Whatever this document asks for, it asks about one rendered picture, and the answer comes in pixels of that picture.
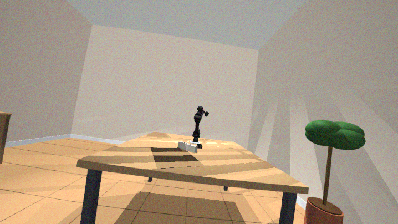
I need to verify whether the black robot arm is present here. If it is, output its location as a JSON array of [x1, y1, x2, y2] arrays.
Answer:
[[192, 106, 203, 142]]

